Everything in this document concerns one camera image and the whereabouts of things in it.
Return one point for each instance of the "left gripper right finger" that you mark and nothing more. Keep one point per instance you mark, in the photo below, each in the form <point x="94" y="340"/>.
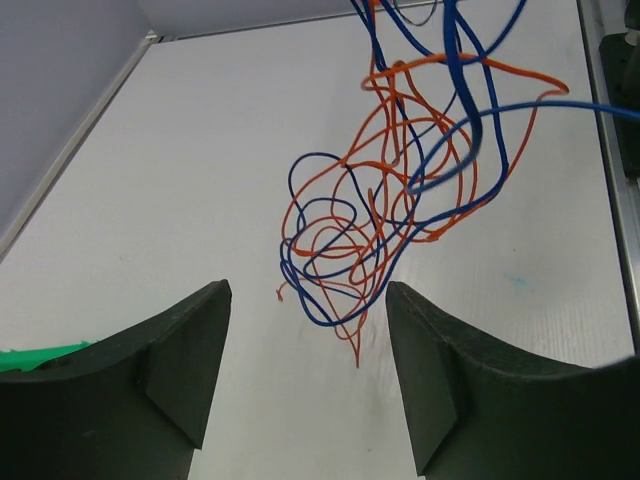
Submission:
<point x="477" y="407"/>

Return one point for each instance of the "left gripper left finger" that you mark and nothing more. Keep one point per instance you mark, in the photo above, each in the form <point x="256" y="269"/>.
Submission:
<point x="132" y="406"/>

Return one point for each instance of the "green plastic bin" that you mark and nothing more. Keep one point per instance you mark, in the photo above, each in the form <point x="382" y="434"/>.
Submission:
<point x="45" y="358"/>

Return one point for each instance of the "aluminium front rail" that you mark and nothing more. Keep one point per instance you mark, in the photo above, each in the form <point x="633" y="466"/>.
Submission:
<point x="623" y="192"/>

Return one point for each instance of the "aluminium rail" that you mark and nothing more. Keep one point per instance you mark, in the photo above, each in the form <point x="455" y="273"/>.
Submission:
<point x="68" y="151"/>
<point x="623" y="192"/>

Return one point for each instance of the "aluminium back rail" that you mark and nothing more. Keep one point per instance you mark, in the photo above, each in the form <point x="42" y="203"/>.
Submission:
<point x="68" y="151"/>

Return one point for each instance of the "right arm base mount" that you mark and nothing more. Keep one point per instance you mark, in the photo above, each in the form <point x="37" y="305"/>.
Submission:
<point x="620" y="64"/>

